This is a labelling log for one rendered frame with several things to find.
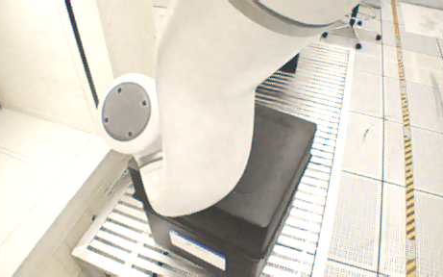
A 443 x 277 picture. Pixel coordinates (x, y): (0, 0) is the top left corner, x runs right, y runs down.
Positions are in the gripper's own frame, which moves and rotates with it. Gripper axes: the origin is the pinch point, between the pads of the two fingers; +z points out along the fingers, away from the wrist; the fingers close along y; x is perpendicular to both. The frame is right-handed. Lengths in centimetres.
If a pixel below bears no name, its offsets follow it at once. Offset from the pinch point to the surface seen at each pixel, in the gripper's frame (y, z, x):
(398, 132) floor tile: -53, 189, -37
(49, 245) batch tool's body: 31.4, -2.1, 38.4
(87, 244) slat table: 27.5, 7.1, 38.2
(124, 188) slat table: 30.5, 20.2, 25.0
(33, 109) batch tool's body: 66, 12, 13
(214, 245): -4.5, 2.8, 21.2
